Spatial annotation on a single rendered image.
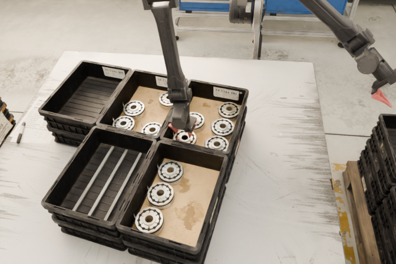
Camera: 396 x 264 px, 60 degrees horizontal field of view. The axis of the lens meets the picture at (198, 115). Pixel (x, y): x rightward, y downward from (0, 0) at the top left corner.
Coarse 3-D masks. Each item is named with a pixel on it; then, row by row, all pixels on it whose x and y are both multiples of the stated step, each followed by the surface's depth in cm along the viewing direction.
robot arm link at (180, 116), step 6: (186, 90) 130; (168, 96) 132; (174, 102) 133; (180, 102) 133; (186, 102) 132; (174, 108) 131; (180, 108) 130; (174, 114) 129; (180, 114) 128; (186, 114) 132; (174, 120) 129; (180, 120) 129; (186, 120) 131; (174, 126) 132; (180, 126) 131
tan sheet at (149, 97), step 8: (144, 88) 179; (152, 88) 179; (136, 96) 175; (144, 96) 175; (152, 96) 175; (144, 104) 171; (152, 104) 171; (152, 112) 167; (160, 112) 167; (168, 112) 167; (136, 120) 164; (144, 120) 163; (152, 120) 163; (160, 120) 163; (136, 128) 160
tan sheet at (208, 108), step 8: (192, 104) 170; (200, 104) 169; (208, 104) 169; (216, 104) 169; (200, 112) 166; (208, 112) 166; (216, 112) 165; (208, 120) 162; (208, 128) 158; (200, 136) 155; (208, 136) 155; (200, 144) 152
